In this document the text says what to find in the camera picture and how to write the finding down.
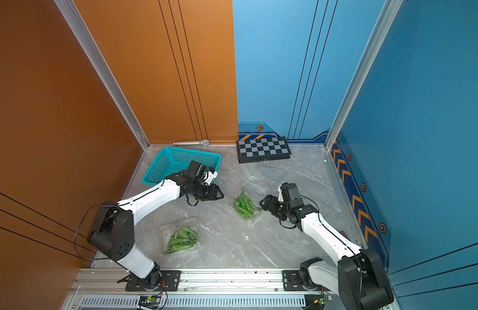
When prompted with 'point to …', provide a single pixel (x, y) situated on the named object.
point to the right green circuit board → (323, 300)
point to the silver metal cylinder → (203, 143)
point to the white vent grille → (199, 302)
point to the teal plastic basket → (165, 162)
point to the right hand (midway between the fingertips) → (265, 205)
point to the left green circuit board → (150, 302)
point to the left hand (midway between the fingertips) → (221, 193)
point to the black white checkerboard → (263, 149)
